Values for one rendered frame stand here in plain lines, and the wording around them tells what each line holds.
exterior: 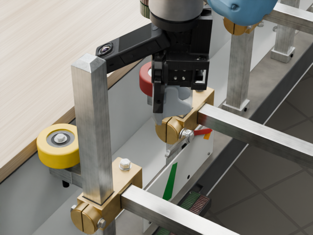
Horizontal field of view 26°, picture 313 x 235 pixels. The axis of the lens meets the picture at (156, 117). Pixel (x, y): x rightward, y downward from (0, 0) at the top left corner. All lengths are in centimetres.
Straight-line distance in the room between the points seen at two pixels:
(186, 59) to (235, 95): 53
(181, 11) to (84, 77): 16
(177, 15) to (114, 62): 12
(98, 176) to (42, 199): 34
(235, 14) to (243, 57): 63
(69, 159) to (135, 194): 12
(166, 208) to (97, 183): 12
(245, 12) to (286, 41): 88
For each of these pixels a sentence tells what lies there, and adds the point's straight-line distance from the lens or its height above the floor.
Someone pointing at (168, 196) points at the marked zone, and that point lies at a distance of 129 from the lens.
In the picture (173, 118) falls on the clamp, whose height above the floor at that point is 87.
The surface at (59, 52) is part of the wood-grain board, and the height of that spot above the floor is 90.
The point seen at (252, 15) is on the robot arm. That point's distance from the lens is 80.
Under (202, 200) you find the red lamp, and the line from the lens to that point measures 131.
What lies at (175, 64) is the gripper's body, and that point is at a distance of 96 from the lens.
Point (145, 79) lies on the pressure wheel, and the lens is 126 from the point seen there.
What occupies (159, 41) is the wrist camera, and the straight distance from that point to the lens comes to 94.
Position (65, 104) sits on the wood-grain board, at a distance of 122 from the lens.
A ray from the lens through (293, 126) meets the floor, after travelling 261.
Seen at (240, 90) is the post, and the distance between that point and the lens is 146.
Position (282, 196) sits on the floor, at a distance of 233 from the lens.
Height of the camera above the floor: 165
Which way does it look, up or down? 39 degrees down
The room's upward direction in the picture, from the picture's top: straight up
